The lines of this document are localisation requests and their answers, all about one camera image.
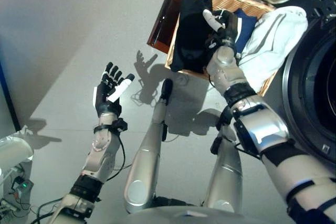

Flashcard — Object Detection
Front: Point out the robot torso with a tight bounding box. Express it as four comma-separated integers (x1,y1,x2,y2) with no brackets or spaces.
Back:
125,196,266,224

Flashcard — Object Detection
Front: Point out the grey front-load washing machine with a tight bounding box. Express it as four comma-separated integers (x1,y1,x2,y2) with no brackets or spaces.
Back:
275,0,336,180

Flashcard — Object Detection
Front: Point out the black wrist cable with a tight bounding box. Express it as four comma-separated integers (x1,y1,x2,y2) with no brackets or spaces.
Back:
104,134,127,182
208,72,224,97

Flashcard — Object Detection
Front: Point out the grey panel with black edge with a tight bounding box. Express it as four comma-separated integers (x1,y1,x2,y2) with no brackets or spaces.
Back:
0,39,22,136

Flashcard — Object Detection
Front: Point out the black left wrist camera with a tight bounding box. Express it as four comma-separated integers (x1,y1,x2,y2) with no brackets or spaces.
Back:
113,118,129,133

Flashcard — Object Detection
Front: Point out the white folded garment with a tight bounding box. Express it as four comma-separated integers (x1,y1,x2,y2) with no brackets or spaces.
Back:
237,6,310,91

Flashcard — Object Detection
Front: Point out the navy blue folded garment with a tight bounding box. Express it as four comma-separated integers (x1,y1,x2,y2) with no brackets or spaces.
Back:
234,8,258,52

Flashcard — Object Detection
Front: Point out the silver robot leg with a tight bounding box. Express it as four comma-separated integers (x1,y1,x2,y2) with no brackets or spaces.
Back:
123,78,174,215
203,108,244,215

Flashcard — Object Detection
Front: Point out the white rounded device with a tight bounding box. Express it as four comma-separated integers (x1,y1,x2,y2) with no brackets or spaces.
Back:
0,126,35,183

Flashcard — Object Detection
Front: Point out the rectangular wicker laundry basket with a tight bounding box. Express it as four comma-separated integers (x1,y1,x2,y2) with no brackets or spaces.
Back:
164,0,279,98

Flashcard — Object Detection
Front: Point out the large black garment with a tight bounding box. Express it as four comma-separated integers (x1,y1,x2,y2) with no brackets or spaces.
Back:
170,0,219,74

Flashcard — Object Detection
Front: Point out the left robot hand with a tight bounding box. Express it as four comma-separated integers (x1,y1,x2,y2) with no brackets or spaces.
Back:
92,61,137,118

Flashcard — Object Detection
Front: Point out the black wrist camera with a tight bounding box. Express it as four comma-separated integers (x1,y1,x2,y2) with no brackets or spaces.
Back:
204,36,221,57
113,118,129,133

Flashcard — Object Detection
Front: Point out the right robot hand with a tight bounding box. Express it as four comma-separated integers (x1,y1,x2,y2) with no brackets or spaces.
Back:
202,8,244,52

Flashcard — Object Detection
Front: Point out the black power cable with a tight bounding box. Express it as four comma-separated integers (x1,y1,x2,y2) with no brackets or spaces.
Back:
30,197,64,222

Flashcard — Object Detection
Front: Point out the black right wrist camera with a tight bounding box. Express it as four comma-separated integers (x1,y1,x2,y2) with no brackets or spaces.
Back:
204,36,221,57

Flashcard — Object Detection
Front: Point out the brown acrylic stand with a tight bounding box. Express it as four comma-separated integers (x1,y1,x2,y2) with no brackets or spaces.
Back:
146,0,208,55

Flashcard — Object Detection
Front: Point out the silver right robot leg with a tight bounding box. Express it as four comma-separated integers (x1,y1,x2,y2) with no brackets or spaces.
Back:
203,108,244,215

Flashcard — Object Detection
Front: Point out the grey box with green light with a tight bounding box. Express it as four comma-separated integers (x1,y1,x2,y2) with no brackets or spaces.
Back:
11,177,34,200

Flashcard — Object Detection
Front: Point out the silver left robot leg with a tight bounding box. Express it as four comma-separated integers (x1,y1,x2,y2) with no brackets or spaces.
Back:
123,78,174,215

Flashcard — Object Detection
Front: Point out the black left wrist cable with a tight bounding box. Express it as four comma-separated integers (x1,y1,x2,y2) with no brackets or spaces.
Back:
104,134,127,182

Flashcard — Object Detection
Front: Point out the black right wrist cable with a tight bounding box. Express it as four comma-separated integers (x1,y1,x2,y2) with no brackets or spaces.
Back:
208,72,224,97

